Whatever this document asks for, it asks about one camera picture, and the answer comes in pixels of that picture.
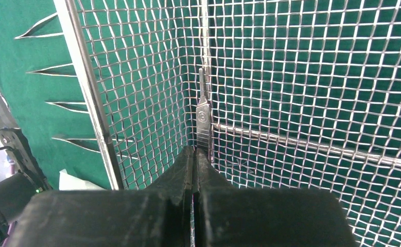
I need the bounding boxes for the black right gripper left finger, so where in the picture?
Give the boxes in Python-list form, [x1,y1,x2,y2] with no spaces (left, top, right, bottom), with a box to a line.
[8,147,194,246]

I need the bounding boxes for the steel surgical forceps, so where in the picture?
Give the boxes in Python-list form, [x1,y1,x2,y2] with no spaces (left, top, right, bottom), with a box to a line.
[14,12,63,40]

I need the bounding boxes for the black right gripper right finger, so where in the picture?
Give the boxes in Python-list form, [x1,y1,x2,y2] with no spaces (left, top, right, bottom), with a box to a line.
[195,150,356,246]

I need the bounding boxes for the steel scalpel handle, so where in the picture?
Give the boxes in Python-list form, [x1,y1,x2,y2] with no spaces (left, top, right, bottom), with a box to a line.
[196,68,213,162]

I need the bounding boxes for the white sterile packet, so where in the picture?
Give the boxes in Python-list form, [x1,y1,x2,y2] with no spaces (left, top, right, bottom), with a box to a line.
[59,169,105,191]

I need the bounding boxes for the green surgical drape cloth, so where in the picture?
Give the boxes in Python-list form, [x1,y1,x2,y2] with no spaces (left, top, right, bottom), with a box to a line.
[0,0,401,199]

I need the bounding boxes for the steel needle holder clamp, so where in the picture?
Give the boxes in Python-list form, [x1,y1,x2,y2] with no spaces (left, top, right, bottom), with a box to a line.
[46,101,88,113]

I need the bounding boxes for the metal mesh instrument tray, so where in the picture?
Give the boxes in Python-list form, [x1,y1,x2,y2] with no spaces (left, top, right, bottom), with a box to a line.
[54,1,401,246]

